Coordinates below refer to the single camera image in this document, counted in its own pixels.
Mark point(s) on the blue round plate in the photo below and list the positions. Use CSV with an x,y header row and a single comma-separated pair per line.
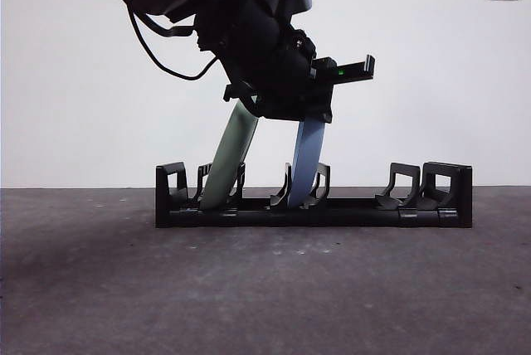
x,y
307,156

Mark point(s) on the black plate rack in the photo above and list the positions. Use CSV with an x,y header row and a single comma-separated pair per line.
x,y
352,218

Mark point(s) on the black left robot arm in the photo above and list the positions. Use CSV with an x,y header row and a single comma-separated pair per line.
x,y
232,19

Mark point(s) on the pale grey left wrist camera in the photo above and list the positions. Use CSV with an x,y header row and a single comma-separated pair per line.
x,y
352,73

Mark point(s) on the pale green round plate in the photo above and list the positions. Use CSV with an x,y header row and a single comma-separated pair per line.
x,y
230,156

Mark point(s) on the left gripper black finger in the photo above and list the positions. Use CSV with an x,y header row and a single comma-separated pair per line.
x,y
303,106

